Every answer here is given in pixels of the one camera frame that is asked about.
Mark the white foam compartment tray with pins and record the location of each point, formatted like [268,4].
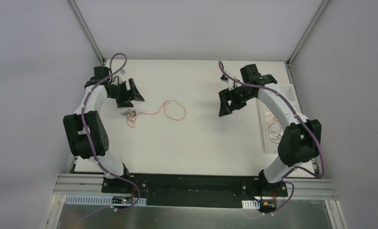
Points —
[274,126]

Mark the white slotted cable duct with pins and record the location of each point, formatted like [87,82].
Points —
[99,200]
[250,204]

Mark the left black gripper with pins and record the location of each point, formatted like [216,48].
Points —
[125,93]

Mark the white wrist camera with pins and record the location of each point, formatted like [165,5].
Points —
[230,80]
[119,77]

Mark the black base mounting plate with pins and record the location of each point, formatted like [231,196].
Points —
[194,190]

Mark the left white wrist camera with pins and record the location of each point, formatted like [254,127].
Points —
[119,77]

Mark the aluminium corner post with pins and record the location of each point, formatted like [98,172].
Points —
[308,31]
[85,30]

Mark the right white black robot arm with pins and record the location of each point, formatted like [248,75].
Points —
[300,140]

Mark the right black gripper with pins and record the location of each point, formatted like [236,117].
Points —
[234,98]

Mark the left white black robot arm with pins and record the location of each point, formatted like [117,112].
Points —
[86,134]

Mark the left green controller board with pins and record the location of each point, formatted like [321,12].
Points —
[118,200]

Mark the aluminium front frame rail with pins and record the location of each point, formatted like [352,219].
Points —
[91,184]

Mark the right white slotted cable duct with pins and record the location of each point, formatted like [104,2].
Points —
[250,204]

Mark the left white slotted cable duct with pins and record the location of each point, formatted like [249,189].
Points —
[99,200]

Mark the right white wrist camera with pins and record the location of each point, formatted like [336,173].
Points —
[230,80]

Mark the left aluminium corner post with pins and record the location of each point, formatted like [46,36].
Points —
[85,30]

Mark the right aluminium corner post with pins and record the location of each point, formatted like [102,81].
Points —
[308,31]

